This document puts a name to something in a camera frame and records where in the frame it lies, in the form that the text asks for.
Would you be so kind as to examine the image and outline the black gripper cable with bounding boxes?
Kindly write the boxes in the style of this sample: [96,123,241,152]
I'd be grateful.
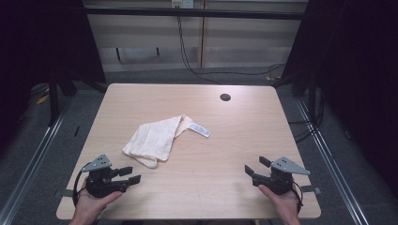
[292,181,305,216]
[71,162,92,208]

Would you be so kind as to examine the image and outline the person's right hand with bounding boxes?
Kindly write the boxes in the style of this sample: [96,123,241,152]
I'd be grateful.
[257,184,303,221]

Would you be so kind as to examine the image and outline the black hanging power cable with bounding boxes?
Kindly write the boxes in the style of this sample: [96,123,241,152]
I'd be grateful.
[176,15,287,86]

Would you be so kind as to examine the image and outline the black curtain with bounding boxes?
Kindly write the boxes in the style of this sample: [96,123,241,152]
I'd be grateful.
[0,0,107,148]
[271,0,398,191]

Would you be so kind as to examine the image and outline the grey tape strip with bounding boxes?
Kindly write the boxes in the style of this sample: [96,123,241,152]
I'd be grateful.
[53,188,75,199]
[300,185,322,195]

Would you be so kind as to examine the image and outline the white flower print cloth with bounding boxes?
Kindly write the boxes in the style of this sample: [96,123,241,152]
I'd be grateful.
[121,113,211,170]

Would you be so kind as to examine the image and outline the black horizontal metal bar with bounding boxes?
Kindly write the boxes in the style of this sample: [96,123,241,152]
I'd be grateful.
[84,7,309,21]

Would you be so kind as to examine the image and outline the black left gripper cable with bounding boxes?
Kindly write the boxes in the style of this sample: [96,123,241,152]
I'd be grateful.
[71,162,92,208]

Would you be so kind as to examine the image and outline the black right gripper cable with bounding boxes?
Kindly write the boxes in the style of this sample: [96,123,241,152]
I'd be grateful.
[292,181,305,216]

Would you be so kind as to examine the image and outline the black metal stand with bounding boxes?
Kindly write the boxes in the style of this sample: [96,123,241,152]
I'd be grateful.
[48,78,60,127]

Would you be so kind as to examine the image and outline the yellow strip on floor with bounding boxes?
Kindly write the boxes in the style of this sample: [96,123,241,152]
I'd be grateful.
[36,93,51,105]

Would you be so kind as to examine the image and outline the silver floor rail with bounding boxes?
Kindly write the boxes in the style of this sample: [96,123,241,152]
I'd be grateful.
[0,93,76,225]
[295,97,372,225]

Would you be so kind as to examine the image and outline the black floor cables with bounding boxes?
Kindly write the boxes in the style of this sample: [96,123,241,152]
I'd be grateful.
[287,87,327,144]

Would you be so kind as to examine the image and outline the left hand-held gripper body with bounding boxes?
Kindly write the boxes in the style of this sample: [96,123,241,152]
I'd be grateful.
[80,154,130,199]

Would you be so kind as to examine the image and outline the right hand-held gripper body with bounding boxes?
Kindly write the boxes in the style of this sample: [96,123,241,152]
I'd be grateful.
[252,156,312,196]

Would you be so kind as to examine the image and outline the person's left hand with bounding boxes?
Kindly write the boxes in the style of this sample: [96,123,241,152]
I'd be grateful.
[72,178,123,221]

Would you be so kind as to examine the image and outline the white wall outlet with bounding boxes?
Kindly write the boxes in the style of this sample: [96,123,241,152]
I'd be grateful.
[171,0,195,9]

